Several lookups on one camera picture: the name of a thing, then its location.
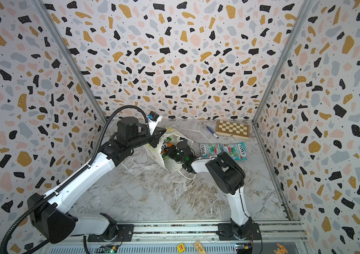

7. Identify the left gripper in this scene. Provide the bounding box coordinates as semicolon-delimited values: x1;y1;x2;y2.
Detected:
127;124;167;151

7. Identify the white floral paper bag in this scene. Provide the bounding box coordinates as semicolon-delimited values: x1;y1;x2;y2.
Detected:
143;126;194;172

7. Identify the mint blossom candy bag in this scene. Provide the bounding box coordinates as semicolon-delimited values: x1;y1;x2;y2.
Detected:
222;143;247;161
200;144;224;158

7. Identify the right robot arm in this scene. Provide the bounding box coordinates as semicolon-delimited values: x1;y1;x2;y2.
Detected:
164;141;253;240

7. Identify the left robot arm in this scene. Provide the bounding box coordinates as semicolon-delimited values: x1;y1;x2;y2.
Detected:
30;112;166;244

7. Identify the blue white marker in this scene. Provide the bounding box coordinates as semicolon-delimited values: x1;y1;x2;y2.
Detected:
206;126;219;139

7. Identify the wooden chessboard box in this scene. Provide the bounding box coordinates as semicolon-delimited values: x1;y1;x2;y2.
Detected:
215;120;250;140

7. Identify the yellow sticker tag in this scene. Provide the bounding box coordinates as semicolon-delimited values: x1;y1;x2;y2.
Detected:
177;243;186;254

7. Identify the wooden mousetrap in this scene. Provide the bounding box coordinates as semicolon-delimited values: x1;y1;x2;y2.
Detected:
194;241;207;254

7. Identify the black corrugated cable conduit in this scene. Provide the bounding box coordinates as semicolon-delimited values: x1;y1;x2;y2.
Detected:
0;105;150;254

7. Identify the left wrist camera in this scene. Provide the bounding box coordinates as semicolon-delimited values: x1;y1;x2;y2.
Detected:
147;111;163;135

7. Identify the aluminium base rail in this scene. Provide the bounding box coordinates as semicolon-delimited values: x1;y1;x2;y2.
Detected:
40;220;312;254

